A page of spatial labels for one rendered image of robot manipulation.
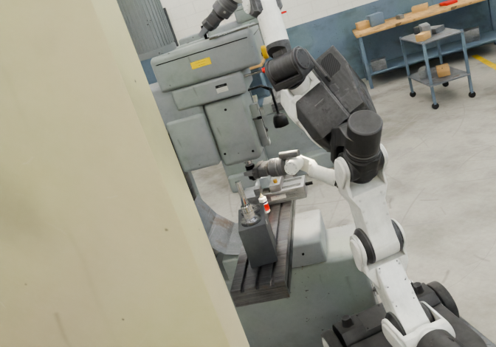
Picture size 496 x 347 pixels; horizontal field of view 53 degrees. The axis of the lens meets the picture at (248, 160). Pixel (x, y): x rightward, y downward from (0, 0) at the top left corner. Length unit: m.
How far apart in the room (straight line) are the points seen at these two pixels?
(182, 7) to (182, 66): 6.84
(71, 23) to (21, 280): 0.30
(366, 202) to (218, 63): 0.85
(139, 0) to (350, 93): 0.99
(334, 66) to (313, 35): 6.85
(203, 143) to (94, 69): 1.81
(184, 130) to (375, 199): 0.92
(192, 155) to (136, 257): 1.78
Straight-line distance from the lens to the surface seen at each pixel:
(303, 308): 2.60
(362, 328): 2.26
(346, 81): 1.86
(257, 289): 2.06
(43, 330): 0.65
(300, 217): 2.63
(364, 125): 1.64
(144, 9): 2.24
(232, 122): 2.23
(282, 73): 1.84
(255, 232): 2.08
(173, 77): 2.21
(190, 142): 2.28
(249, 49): 2.12
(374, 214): 1.89
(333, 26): 8.76
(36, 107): 0.52
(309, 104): 1.86
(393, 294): 2.02
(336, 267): 2.46
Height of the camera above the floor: 2.04
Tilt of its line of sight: 18 degrees down
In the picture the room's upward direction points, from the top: 19 degrees counter-clockwise
